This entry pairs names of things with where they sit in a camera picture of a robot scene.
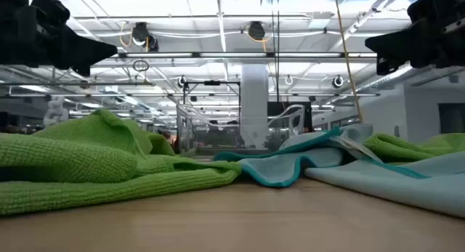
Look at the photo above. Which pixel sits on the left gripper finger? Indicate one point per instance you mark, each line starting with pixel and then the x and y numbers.
pixel 83 50

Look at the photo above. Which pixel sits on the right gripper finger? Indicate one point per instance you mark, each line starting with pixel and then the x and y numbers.
pixel 396 45

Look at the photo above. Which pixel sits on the white paper towel tag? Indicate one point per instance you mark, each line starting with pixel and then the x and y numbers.
pixel 357 147

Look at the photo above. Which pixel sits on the light blue microfiber towel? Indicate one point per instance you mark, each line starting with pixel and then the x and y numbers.
pixel 399 190
pixel 276 168

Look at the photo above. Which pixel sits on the white robot figure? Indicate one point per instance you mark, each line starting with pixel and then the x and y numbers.
pixel 55 112

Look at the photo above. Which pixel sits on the clear plastic bin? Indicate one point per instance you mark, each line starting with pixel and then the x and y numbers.
pixel 189 128

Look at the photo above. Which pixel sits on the overhead LED light bar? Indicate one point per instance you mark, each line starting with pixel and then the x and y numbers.
pixel 232 54

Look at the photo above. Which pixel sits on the white square column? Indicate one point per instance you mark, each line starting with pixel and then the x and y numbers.
pixel 254 92

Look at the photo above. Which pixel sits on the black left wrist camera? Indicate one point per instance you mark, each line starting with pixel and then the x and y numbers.
pixel 51 8

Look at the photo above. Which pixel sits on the dark wall window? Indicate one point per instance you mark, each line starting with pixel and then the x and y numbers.
pixel 452 117

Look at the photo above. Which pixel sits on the black background frame stand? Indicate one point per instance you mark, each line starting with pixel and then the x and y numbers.
pixel 211 83

